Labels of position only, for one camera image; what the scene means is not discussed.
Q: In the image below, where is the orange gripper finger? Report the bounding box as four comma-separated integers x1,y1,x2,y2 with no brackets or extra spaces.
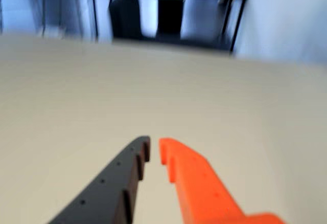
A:
158,137,286,224

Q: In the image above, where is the dark office chair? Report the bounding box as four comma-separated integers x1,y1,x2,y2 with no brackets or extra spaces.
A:
109,0,144,40

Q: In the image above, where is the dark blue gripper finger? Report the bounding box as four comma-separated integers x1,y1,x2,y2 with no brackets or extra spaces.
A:
48,135,151,224

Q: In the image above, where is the black waste bin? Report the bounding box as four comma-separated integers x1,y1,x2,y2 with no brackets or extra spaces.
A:
156,0,185,35

